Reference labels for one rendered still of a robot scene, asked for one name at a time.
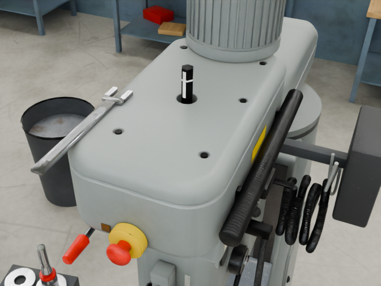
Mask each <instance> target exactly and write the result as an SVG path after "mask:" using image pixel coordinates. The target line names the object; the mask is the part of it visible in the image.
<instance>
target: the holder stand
mask: <svg viewBox="0 0 381 286"><path fill-rule="evenodd" d="M40 271H41V270H40V269H37V268H31V267H25V266H20V265H15V264H13V265H12V266H11V268H10V269H9V271H8V273H7V274H6V276H5V277H4V279H3V280H2V282H1V283H0V286H42V284H41V280H40V277H39V273H40ZM56 274H57V278H58V282H59V286H80V285H79V279H78V277H77V276H71V275H66V274H61V273H57V272H56Z"/></svg>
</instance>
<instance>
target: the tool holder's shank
mask: <svg viewBox="0 0 381 286"><path fill-rule="evenodd" d="M36 250H37V253H38V256H39V260H40V264H41V273H42V274H43V275H45V276H49V275H50V274H51V273H52V271H53V269H52V267H51V265H50V263H49V259H48V255H47V251H46V247H45V245H44V244H39V245H38V246H37V247H36Z"/></svg>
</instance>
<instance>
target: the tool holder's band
mask: <svg viewBox="0 0 381 286"><path fill-rule="evenodd" d="M52 269H53V271H52V273H51V274H50V275H49V276H45V275H43V274H42V273H41V271H40V273H39V277H40V279H41V280H42V281H45V282H47V281H51V280H53V279H54V278H55V277H56V270H55V269H54V268H53V267H52Z"/></svg>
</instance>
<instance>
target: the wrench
mask: <svg viewBox="0 0 381 286"><path fill-rule="evenodd" d="M116 93H117V87H112V88H111V89H110V90H109V91H108V92H107V93H106V94H105V95H104V96H103V97H102V98H101V100H102V101H104V102H103V103H102V104H101V105H100V106H99V107H97V108H96V109H95V110H94V111H93V112H92V113H91V114H89V115H88V116H87V117H86V118H85V119H84V120H83V121H82V122H81V123H80V124H79V125H77V126H76V127H75V128H74V129H73V130H72V131H71V132H70V133H69V134H68V135H67V136H66V137H65V138H63V139H62V140H61V141H60V142H59V143H58V144H57V145H56V146H55V147H54V148H53V149H52V150H50V151H49V152H48V153H47V154H46V155H45V156H43V157H42V159H41V160H39V161H38V162H37V163H36V164H35V165H34V166H33V167H32V168H31V172H32V173H35V174H38V175H44V174H45V173H46V172H47V171H48V170H49V169H50V168H51V167H52V166H53V165H54V164H55V163H56V162H57V161H58V160H59V159H60V158H61V157H62V156H63V155H64V154H65V153H66V152H67V151H68V150H69V149H70V148H72V147H73V146H74V145H75V144H76V143H77V142H78V141H79V140H80V139H81V138H82V137H83V136H84V135H85V134H86V133H87V132H88V131H89V130H90V129H91V128H92V127H93V126H94V125H95V124H96V123H97V122H98V121H100V120H101V119H102V118H103V117H104V116H105V115H106V114H107V113H108V112H109V111H110V110H111V109H112V108H113V107H114V106H115V105H119V106H121V105H123V104H124V103H125V102H126V101H127V100H128V99H129V98H130V97H131V96H132V95H133V91H130V90H129V91H127V92H126V93H125V94H124V95H122V96H121V97H120V98H115V97H113V96H114V95H115V94H116Z"/></svg>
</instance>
